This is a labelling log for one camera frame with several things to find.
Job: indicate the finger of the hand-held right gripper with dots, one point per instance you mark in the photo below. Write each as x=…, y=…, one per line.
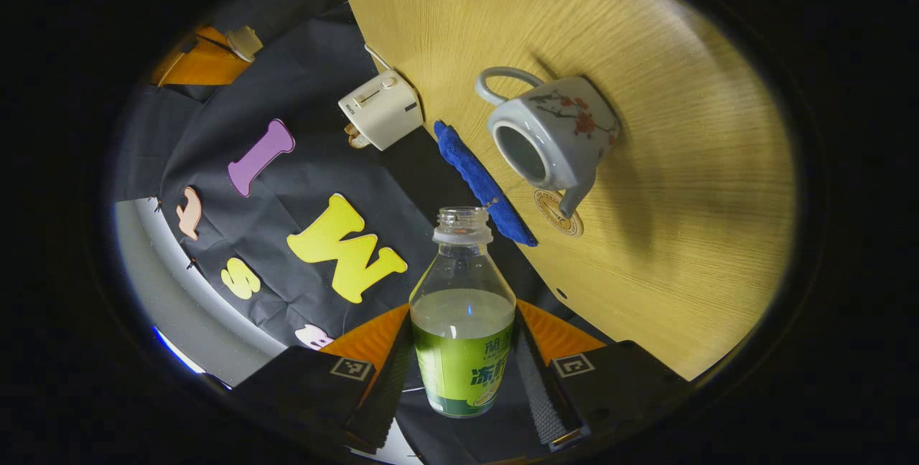
x=201, y=67

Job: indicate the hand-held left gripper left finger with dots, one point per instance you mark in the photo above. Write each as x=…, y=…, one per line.
x=391, y=386

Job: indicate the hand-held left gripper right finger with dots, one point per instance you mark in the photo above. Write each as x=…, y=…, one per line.
x=535, y=379

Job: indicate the white teacup lid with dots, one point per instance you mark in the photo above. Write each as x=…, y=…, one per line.
x=245, y=41

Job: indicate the green label water bottle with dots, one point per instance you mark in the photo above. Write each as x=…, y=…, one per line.
x=463, y=350

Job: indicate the round wooden coaster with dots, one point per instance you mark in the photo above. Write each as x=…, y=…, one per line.
x=549, y=210

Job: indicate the white floral teacup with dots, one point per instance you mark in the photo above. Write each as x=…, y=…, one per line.
x=567, y=142

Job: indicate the bread slice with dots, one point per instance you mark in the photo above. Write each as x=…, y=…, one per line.
x=355, y=138

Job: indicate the white toaster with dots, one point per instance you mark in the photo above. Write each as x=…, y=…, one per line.
x=380, y=110

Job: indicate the blue towel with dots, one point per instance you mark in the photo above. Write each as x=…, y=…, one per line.
x=477, y=178

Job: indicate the ceiling light strip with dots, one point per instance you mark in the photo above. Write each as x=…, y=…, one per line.
x=176, y=351

